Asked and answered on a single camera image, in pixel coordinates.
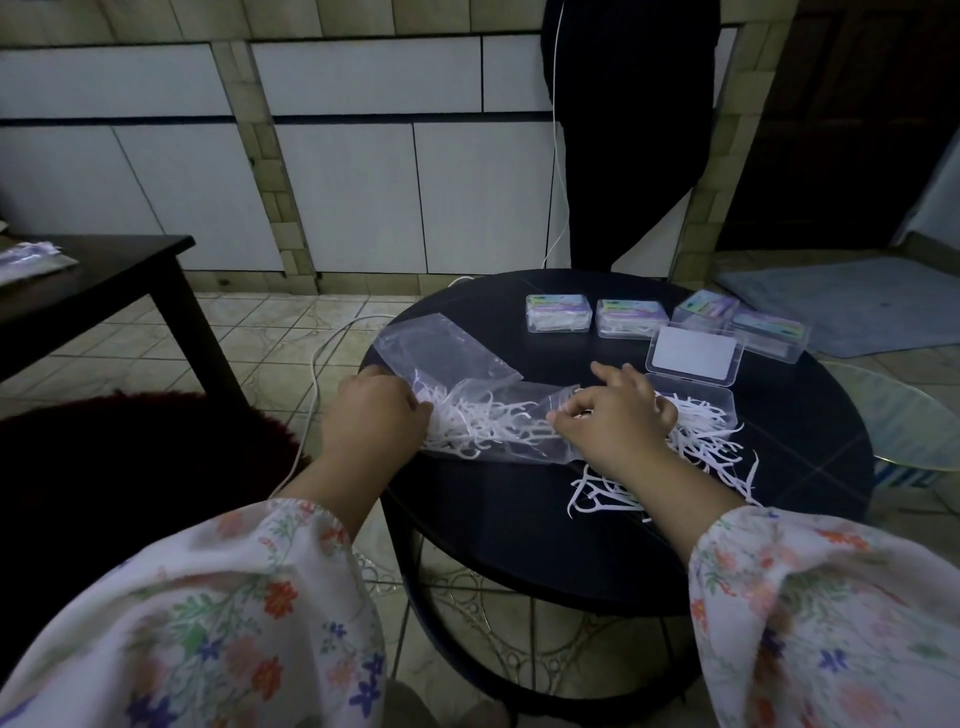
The person's left hand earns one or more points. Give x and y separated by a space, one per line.
371 424

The person's right hand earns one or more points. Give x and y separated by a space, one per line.
626 424

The person's left fingers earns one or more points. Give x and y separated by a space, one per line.
411 416

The person's right thumb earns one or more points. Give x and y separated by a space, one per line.
574 429

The clear plastic zip bag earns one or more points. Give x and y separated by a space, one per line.
442 349

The person's left forearm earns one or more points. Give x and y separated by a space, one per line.
225 600

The person's right forearm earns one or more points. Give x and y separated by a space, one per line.
787 600

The bagged white floss picks heap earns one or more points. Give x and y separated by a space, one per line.
480 427

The closed floss pick box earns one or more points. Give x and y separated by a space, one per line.
631 320
558 315
703 309
772 337

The round black table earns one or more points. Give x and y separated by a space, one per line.
487 517

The loose white floss picks pile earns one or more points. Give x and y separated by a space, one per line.
705 450

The open clear plastic box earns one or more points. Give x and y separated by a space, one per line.
694 352

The dark red fuzzy cushion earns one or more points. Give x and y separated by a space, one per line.
135 465

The grey-blue floor mat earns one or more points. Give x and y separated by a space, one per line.
847 300

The round glass table top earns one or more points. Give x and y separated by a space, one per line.
907 412

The dark wooden rectangular table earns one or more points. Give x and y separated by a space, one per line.
97 277

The dark wooden door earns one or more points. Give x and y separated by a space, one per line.
832 120

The clear packet of floss picks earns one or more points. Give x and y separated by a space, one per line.
34 261

